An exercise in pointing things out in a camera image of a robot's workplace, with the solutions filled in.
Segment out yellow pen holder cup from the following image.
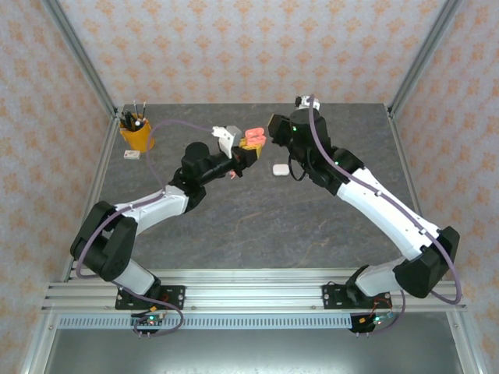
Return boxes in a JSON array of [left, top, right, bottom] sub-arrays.
[[119, 112, 155, 153]]

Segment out aluminium mounting rails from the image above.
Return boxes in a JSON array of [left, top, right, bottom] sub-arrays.
[[41, 268, 467, 315]]

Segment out grey metal shelf panel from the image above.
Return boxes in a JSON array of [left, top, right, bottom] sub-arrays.
[[38, 329, 469, 374]]

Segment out aluminium table side rail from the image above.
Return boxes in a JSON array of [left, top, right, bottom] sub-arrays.
[[385, 104, 445, 282], [60, 111, 122, 282]]

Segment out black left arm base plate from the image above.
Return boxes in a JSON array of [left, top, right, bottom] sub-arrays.
[[115, 285, 186, 311]]

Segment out aluminium frame post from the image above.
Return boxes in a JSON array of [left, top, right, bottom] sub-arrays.
[[388, 0, 465, 118], [41, 0, 120, 118]]

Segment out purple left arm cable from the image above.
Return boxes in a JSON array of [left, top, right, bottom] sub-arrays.
[[75, 119, 214, 339]]

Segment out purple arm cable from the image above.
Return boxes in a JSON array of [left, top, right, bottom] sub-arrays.
[[75, 119, 214, 339], [307, 94, 464, 337]]

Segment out grey slotted cable duct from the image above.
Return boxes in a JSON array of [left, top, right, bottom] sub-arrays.
[[57, 316, 354, 330]]

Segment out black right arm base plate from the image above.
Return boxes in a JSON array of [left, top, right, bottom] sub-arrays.
[[321, 284, 393, 311]]

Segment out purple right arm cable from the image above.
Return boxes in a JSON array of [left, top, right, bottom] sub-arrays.
[[307, 94, 464, 337]]

